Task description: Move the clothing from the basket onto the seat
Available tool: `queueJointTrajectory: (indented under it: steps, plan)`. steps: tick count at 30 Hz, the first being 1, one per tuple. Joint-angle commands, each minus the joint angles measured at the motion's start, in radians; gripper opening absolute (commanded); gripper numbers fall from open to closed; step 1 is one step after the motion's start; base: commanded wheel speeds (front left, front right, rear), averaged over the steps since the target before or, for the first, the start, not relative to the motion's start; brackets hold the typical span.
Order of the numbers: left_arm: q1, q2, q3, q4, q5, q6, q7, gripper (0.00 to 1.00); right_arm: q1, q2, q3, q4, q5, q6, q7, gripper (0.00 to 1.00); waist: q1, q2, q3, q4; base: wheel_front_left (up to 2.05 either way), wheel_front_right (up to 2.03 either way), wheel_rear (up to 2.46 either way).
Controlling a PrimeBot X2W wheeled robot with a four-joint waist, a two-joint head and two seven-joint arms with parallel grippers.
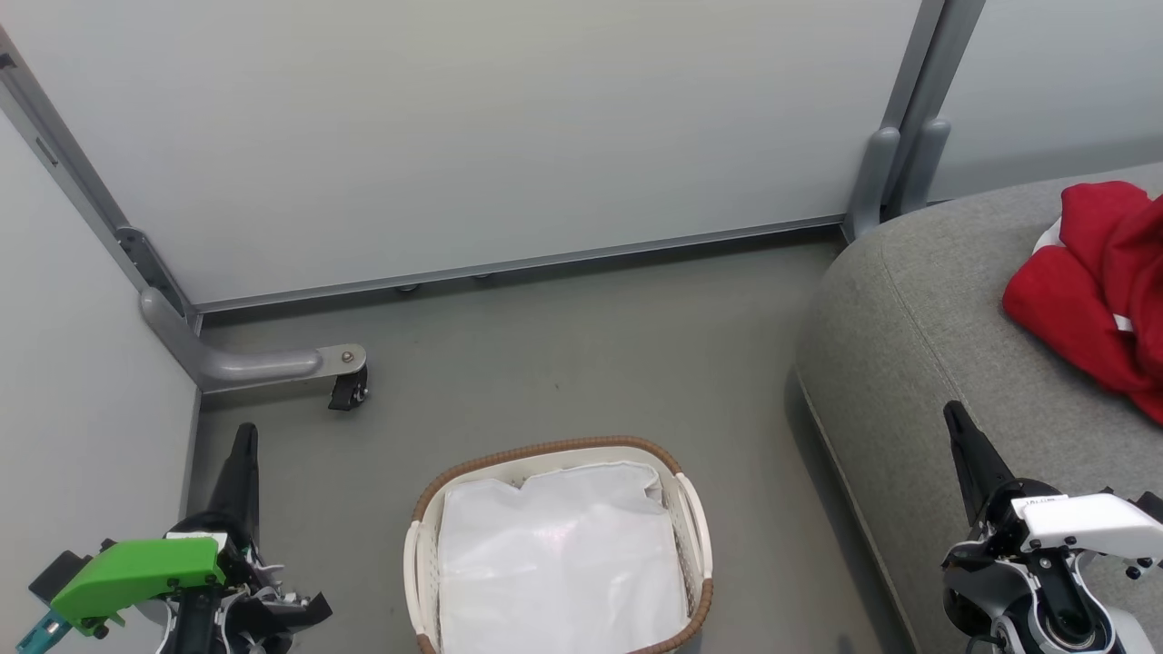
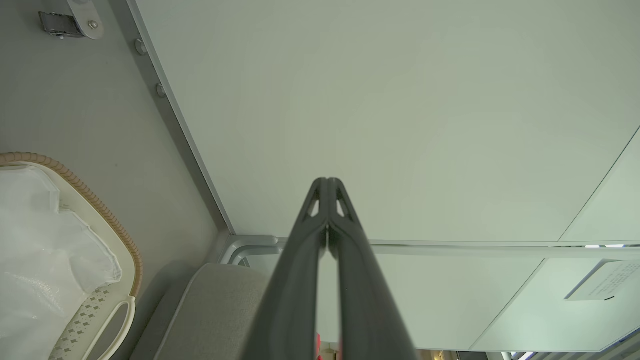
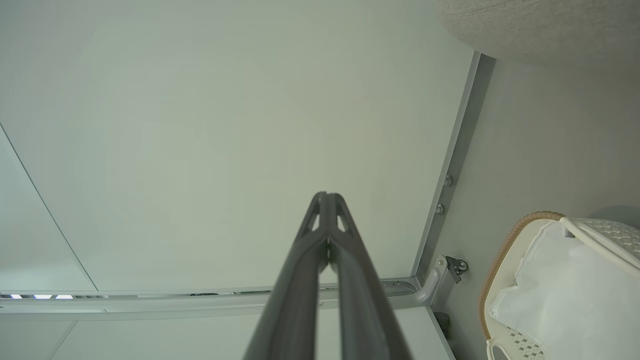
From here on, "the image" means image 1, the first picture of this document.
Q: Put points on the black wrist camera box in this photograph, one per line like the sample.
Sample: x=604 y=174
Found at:
x=54 y=572

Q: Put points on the grey metal corner partition post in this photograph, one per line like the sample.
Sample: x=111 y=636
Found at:
x=100 y=200

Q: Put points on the grey fabric sofa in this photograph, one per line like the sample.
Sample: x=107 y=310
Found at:
x=927 y=345

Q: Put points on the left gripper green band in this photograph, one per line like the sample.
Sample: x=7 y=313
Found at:
x=136 y=572

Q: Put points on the red fleece garment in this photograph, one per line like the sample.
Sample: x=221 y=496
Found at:
x=1090 y=300

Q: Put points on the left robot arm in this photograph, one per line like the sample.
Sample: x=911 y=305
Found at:
x=195 y=636

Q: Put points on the white laundry basket brown rim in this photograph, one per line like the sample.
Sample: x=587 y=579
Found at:
x=422 y=545

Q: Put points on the black caster wheel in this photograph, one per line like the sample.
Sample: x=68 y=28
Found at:
x=348 y=391

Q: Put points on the grey metal partition bottom rail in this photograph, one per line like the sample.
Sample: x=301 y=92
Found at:
x=545 y=263

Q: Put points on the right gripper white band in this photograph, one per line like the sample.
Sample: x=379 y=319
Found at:
x=1090 y=522

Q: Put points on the grey metal partition foot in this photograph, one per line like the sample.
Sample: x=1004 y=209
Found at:
x=236 y=363

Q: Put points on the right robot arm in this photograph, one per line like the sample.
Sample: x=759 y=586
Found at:
x=1054 y=618

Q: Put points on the white garment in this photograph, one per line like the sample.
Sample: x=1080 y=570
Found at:
x=559 y=563

